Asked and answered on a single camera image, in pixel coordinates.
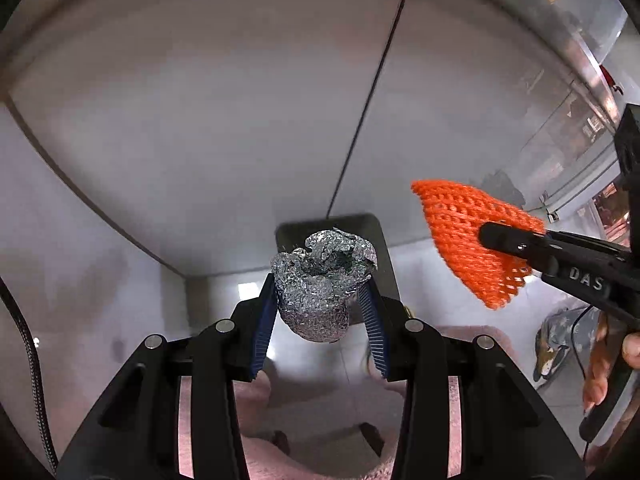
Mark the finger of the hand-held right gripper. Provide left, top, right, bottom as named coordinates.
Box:
left=545, top=230, right=640, bottom=267
left=478, top=221, right=612, bottom=305

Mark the glass sliding door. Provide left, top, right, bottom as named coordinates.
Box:
left=520, top=50, right=640, bottom=251

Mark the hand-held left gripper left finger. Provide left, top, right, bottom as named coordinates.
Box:
left=57, top=272, right=279, bottom=480

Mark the grey star-patterned slipper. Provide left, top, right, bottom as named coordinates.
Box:
left=532, top=307, right=601, bottom=393

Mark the dark trash bin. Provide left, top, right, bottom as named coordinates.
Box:
left=275, top=214, right=403, bottom=313

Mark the pink fuzzy cloth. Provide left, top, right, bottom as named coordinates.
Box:
left=177, top=325, right=481, bottom=480

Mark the person's right hand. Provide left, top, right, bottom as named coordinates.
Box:
left=582, top=312, right=640, bottom=409

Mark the white base cabinet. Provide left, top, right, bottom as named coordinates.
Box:
left=0, top=0, right=626, bottom=281

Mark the orange foam fruit net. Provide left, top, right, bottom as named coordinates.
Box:
left=411, top=178, right=547, bottom=311

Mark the black braided cable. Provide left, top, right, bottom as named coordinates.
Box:
left=0, top=277, right=58, bottom=476

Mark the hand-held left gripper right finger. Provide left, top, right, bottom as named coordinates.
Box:
left=357, top=280, right=586, bottom=480

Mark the aluminium foil ball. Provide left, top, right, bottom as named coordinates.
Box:
left=270, top=227, right=378, bottom=345

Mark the thin black cable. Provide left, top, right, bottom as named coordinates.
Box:
left=574, top=307, right=594, bottom=461

